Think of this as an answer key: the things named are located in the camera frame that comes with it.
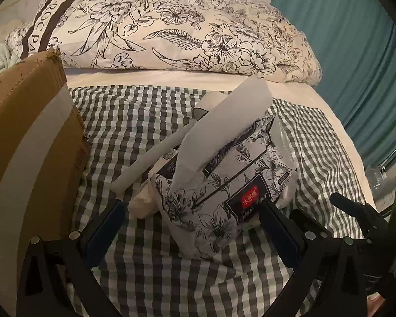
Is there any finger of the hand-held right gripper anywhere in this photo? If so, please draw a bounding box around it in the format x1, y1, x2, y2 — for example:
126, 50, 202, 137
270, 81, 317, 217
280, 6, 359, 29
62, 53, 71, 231
290, 209, 332, 236
329, 192, 372, 220

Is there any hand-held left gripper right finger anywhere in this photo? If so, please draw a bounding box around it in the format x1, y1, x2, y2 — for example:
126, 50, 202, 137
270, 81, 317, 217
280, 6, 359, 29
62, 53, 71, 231
259, 201, 380, 317

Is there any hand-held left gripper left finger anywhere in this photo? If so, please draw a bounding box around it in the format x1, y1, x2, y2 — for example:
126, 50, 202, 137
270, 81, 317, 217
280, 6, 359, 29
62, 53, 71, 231
16, 200, 126, 317

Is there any pale paper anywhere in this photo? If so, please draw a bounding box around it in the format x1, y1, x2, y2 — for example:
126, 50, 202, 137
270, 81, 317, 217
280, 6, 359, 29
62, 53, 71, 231
128, 165, 177, 220

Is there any floral tissue pack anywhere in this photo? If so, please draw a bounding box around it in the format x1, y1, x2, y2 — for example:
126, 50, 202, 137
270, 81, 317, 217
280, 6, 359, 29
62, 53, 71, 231
155, 77, 299, 260

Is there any white paper tube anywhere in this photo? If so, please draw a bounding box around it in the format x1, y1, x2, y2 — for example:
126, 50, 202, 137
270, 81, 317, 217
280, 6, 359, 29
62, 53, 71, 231
111, 119, 199, 199

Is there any brown cardboard box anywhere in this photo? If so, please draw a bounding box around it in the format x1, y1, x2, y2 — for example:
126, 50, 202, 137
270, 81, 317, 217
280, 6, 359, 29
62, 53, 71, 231
0, 48, 92, 307

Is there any grey checked cloth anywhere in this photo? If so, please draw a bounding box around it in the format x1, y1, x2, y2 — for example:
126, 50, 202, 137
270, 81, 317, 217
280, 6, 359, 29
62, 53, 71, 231
66, 86, 377, 317

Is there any teal curtain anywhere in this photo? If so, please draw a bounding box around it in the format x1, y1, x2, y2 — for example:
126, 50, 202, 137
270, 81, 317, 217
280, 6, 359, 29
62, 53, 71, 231
271, 0, 396, 172

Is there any floral duvet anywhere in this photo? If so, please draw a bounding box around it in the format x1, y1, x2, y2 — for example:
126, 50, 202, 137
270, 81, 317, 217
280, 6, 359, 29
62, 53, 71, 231
5, 0, 322, 85

